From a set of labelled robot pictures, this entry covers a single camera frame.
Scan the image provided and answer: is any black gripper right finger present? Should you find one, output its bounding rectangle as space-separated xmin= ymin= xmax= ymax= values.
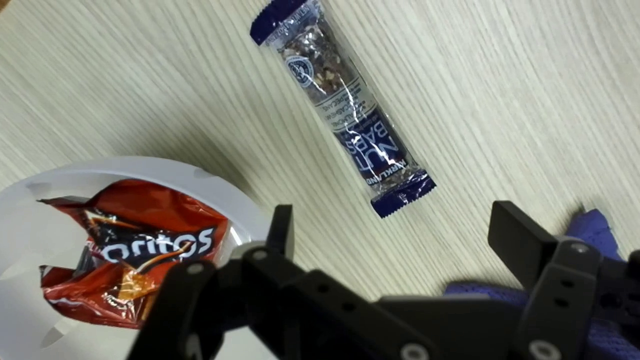
xmin=488 ymin=199 xmax=640 ymax=360

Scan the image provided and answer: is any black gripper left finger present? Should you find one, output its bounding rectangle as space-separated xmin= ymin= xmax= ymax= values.
xmin=125 ymin=203 xmax=372 ymax=360

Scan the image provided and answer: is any orange Doritos chip packet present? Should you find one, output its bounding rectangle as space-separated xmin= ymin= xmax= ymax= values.
xmin=40 ymin=180 xmax=230 ymax=327

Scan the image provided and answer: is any dark blue nut bar packet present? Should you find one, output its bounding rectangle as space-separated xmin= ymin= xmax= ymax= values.
xmin=249 ymin=0 xmax=435 ymax=217

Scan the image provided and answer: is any translucent white plastic bowl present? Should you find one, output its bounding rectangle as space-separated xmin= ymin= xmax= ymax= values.
xmin=0 ymin=155 xmax=268 ymax=360

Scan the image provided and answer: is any dark blue cloth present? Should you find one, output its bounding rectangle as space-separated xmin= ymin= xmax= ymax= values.
xmin=444 ymin=208 xmax=640 ymax=360

